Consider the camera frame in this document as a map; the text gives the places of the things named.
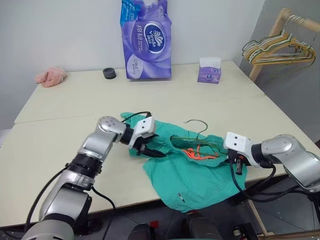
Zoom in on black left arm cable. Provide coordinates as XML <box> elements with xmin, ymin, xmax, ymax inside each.
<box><xmin>24</xmin><ymin>111</ymin><xmax>153</xmax><ymax>234</ymax></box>

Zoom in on dark rounded shape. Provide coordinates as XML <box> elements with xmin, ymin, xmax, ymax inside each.
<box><xmin>184</xmin><ymin>210</ymin><xmax>224</xmax><ymax>240</ymax></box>
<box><xmin>130</xmin><ymin>223</ymin><xmax>156</xmax><ymax>240</ymax></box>

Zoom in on black round ring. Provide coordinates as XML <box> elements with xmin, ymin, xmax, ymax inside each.
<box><xmin>102</xmin><ymin>67</ymin><xmax>118</xmax><ymax>81</ymax></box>

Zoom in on green wire hanger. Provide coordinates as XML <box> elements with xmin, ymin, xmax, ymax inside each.
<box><xmin>169</xmin><ymin>119</ymin><xmax>229</xmax><ymax>161</ymax></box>

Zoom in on large purple tissue pack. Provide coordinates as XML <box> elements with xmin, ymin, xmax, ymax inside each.
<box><xmin>117</xmin><ymin>0</ymin><xmax>174</xmax><ymax>81</ymax></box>

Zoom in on light wooden floor frame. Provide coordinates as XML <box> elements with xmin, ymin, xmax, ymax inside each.
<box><xmin>246</xmin><ymin>199</ymin><xmax>320</xmax><ymax>240</ymax></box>

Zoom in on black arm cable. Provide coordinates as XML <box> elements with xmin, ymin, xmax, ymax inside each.
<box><xmin>24</xmin><ymin>111</ymin><xmax>153</xmax><ymax>234</ymax></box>
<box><xmin>229</xmin><ymin>159</ymin><xmax>311</xmax><ymax>204</ymax></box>

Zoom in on bunch of hangers on rack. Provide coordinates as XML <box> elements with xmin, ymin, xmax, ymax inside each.
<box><xmin>248</xmin><ymin>29</ymin><xmax>317</xmax><ymax>67</ymax></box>

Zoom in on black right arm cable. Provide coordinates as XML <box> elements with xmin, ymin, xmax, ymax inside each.
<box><xmin>229</xmin><ymin>159</ymin><xmax>311</xmax><ymax>204</ymax></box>

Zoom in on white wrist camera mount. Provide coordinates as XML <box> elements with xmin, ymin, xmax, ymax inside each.
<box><xmin>223</xmin><ymin>131</ymin><xmax>254</xmax><ymax>152</ymax></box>
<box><xmin>128</xmin><ymin>117</ymin><xmax>157</xmax><ymax>149</ymax></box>

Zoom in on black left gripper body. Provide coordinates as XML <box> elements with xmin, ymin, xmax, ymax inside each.
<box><xmin>129</xmin><ymin>136</ymin><xmax>151</xmax><ymax>158</ymax></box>

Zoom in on wooden clothes rack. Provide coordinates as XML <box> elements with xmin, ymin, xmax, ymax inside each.
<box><xmin>248</xmin><ymin>7</ymin><xmax>320</xmax><ymax>82</ymax></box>

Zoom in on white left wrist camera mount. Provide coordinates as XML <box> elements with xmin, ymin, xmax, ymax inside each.
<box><xmin>128</xmin><ymin>117</ymin><xmax>157</xmax><ymax>149</ymax></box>

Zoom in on orange drawstring cord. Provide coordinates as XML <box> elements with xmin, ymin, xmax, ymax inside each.
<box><xmin>183</xmin><ymin>144</ymin><xmax>219</xmax><ymax>161</ymax></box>

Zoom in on small purple tissue pack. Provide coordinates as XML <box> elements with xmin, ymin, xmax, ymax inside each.
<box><xmin>196</xmin><ymin>56</ymin><xmax>222</xmax><ymax>84</ymax></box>

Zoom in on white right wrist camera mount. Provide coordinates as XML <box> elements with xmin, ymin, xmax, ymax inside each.
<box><xmin>223</xmin><ymin>131</ymin><xmax>254</xmax><ymax>152</ymax></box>

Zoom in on pink fluffy towel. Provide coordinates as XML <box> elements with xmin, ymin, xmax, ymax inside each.
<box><xmin>34</xmin><ymin>66</ymin><xmax>68</xmax><ymax>88</ymax></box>

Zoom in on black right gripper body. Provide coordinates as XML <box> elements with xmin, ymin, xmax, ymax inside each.
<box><xmin>226</xmin><ymin>148</ymin><xmax>248</xmax><ymax>168</ymax></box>

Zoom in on green shorts with orange drawstring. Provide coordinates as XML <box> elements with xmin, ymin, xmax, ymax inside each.
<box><xmin>119</xmin><ymin>111</ymin><xmax>249</xmax><ymax>214</ymax></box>

